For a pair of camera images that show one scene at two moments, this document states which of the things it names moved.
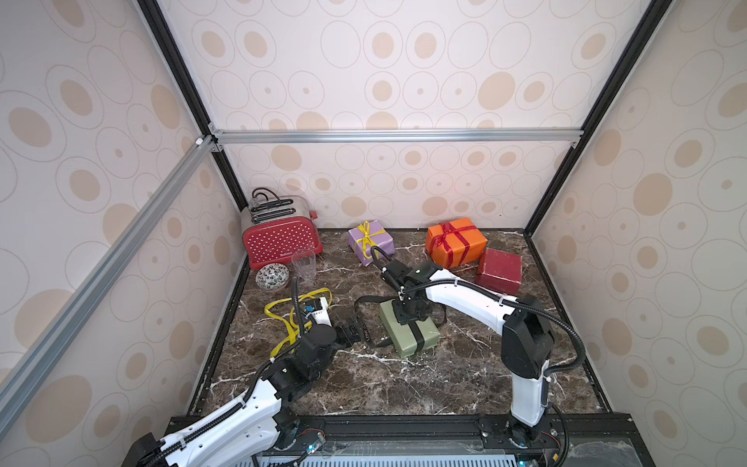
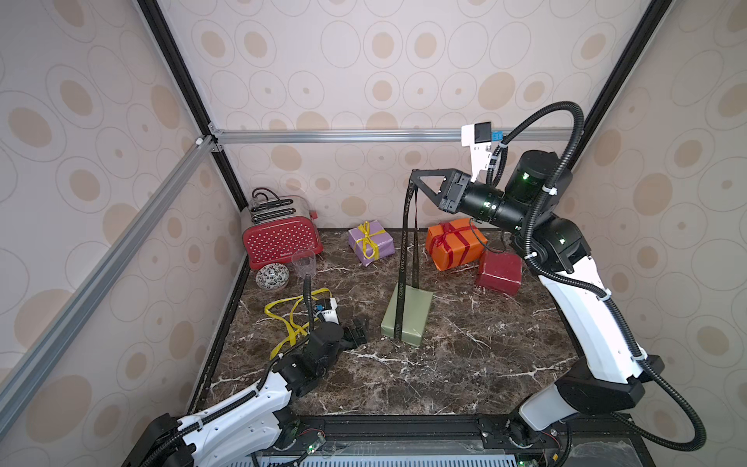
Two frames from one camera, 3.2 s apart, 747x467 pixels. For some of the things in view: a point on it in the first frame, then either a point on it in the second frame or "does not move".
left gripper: [347, 339] does not move
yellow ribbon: [290, 327] does not move
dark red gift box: [500, 271] does not move
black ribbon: [417, 336] to [412, 192]
